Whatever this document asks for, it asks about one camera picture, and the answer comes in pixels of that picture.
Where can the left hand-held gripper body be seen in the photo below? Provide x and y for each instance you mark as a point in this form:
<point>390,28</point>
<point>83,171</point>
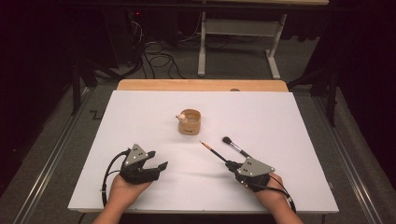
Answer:
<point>138,175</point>

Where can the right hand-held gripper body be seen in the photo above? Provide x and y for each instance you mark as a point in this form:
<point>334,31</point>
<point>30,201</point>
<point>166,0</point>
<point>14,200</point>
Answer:
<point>253,179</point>

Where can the thin black brush copper ferrule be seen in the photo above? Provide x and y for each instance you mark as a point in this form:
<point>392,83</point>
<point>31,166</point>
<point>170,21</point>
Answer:
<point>214,151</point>

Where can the round wooden brush holder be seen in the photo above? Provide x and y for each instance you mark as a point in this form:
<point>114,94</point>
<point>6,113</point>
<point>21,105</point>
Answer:
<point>190,127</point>

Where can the person's left hand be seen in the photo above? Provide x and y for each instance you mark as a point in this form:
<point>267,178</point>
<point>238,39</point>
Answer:
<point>124,193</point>

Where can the person's right hand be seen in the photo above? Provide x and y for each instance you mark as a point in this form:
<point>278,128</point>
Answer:
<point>274,196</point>

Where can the black makeup brush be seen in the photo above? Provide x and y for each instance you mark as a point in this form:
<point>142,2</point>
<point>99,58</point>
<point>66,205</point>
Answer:
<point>235,147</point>

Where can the white board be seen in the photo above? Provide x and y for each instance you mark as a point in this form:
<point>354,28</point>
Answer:
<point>199,193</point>

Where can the wooden table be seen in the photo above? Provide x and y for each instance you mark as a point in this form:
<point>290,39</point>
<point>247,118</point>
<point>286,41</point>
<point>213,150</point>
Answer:
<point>202,85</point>

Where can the black metal stand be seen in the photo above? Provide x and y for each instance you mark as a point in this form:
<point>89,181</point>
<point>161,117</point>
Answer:
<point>76,93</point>
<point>332,99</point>

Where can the dark equipment box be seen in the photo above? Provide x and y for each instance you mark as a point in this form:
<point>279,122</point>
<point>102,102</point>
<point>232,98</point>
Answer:
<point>124,31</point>

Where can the white-framed desk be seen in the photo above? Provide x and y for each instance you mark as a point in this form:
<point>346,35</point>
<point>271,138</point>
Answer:
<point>239,27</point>

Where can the metal floor rail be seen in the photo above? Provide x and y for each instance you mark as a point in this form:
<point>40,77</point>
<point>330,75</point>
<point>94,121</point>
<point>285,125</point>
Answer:
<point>353,174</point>
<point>46,172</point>

